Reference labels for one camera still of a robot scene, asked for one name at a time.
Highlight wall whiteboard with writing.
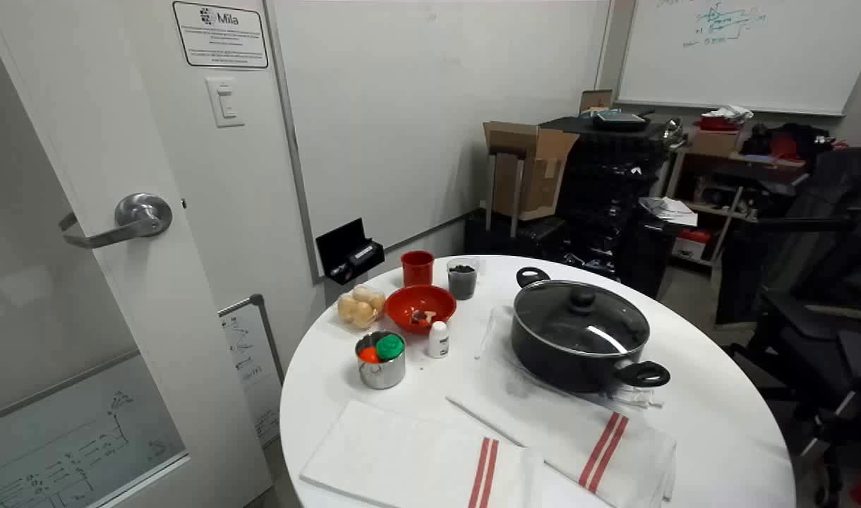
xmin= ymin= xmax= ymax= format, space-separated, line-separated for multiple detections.
xmin=617 ymin=0 xmax=861 ymax=120

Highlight small white bottle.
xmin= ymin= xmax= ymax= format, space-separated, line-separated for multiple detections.
xmin=425 ymin=319 xmax=454 ymax=361

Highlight small leaning whiteboard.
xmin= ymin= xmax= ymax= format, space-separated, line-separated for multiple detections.
xmin=217 ymin=289 xmax=288 ymax=446

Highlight white light switch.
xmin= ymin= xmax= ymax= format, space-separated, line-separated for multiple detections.
xmin=203 ymin=74 xmax=248 ymax=131

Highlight black cooking pot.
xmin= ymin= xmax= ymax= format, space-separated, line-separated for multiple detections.
xmin=508 ymin=261 xmax=676 ymax=394

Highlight black open marker box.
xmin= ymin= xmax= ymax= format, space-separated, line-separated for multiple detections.
xmin=315 ymin=213 xmax=389 ymax=288

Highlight white towel red stripes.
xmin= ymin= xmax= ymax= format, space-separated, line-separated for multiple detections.
xmin=296 ymin=398 xmax=614 ymax=508
xmin=443 ymin=306 xmax=684 ymax=508

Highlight wooden shelf unit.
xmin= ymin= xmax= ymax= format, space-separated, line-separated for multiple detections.
xmin=662 ymin=137 xmax=811 ymax=275

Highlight black office chair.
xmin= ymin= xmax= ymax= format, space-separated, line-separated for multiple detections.
xmin=715 ymin=144 xmax=861 ymax=508

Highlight large cardboard box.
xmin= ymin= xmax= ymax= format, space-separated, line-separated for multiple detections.
xmin=481 ymin=119 xmax=583 ymax=225

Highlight grey cup dark contents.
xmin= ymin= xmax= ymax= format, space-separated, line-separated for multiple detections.
xmin=447 ymin=260 xmax=481 ymax=304

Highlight glass lid black knob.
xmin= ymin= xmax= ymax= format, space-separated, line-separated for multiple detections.
xmin=512 ymin=275 xmax=652 ymax=361

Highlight metal tin can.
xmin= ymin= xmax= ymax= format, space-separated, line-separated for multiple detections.
xmin=354 ymin=330 xmax=412 ymax=392

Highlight green toy piece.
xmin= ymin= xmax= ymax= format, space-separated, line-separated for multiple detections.
xmin=374 ymin=330 xmax=409 ymax=363

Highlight white wall sign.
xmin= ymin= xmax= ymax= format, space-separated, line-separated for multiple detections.
xmin=169 ymin=0 xmax=271 ymax=69

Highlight red plastic bowl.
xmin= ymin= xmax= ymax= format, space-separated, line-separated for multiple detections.
xmin=381 ymin=281 xmax=461 ymax=337

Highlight large white wall board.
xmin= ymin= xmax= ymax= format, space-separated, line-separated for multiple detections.
xmin=262 ymin=0 xmax=614 ymax=285

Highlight red plastic cup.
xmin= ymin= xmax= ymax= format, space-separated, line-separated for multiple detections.
xmin=398 ymin=247 xmax=437 ymax=289

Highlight cardboard box on shelf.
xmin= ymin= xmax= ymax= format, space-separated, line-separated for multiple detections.
xmin=686 ymin=120 xmax=748 ymax=158

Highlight silver door lever handle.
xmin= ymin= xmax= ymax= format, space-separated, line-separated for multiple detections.
xmin=56 ymin=188 xmax=176 ymax=250

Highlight white red storage box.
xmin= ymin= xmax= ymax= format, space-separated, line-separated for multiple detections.
xmin=670 ymin=229 xmax=715 ymax=264

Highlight white door frosted window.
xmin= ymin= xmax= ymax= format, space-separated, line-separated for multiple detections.
xmin=0 ymin=0 xmax=274 ymax=508

